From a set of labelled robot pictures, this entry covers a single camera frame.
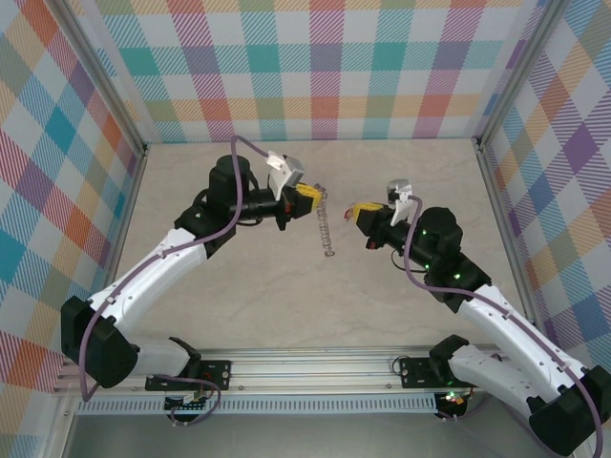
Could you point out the red key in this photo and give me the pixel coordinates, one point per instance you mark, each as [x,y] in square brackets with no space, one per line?
[345,215]

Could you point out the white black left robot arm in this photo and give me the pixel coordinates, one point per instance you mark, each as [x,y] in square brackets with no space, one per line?
[157,260]

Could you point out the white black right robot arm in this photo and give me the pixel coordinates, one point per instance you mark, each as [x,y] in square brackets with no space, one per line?
[496,310]

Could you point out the small circuit board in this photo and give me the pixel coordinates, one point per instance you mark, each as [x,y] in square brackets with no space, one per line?
[186,406]
[453,403]

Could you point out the grey metal sheet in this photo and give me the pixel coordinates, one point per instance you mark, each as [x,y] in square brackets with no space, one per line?
[310,439]

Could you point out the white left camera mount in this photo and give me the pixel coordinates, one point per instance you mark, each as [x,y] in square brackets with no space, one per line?
[278,183]

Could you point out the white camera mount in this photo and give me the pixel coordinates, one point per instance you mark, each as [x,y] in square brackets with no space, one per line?
[278,183]
[400,212]

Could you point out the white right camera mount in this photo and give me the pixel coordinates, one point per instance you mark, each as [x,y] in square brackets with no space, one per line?
[400,212]

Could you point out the aluminium side rail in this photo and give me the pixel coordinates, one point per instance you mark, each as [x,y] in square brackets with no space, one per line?
[132,191]
[503,214]

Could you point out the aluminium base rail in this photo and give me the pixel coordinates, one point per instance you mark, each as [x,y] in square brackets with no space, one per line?
[310,369]

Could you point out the aluminium frame post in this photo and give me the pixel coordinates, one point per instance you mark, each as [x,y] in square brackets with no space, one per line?
[64,429]
[102,71]
[519,67]

